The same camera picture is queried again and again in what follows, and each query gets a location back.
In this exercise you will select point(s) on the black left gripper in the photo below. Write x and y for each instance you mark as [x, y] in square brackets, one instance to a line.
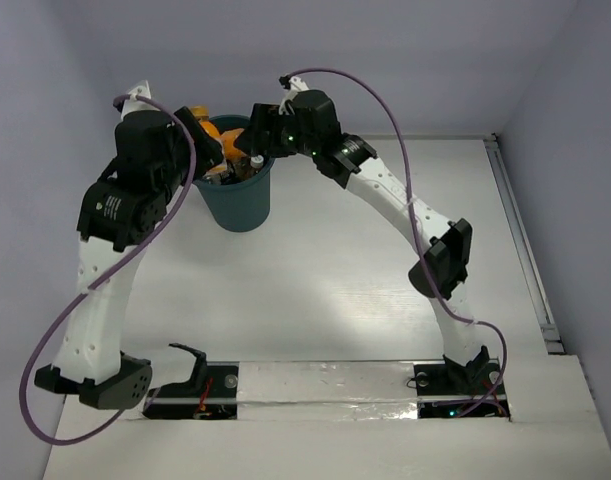
[196, 135]

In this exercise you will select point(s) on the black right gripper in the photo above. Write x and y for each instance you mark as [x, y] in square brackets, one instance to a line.
[263, 119]

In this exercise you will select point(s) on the long orange label bottle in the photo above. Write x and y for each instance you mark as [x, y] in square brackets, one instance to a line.
[247, 167]

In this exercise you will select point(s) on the small orange patterned bottle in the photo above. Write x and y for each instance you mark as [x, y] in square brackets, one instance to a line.
[230, 151]

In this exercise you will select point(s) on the small orange juice bottle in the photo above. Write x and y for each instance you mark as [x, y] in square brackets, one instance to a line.
[202, 114]

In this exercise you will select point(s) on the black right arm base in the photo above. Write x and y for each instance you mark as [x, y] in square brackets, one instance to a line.
[447, 390]

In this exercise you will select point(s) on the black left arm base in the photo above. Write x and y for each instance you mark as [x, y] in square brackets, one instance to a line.
[208, 393]

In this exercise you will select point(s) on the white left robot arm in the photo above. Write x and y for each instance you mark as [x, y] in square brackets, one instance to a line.
[114, 231]

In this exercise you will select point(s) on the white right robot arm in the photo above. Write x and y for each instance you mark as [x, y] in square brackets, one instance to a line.
[442, 245]

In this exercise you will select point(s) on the dark teal plastic bin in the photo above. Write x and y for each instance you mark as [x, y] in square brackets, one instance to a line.
[235, 206]

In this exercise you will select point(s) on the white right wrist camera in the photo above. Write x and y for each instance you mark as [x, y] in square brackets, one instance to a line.
[293, 85]

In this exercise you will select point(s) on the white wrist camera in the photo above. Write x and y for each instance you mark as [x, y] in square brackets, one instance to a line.
[132, 100]
[293, 85]

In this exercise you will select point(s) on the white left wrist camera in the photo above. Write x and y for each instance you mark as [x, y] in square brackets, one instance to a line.
[132, 100]

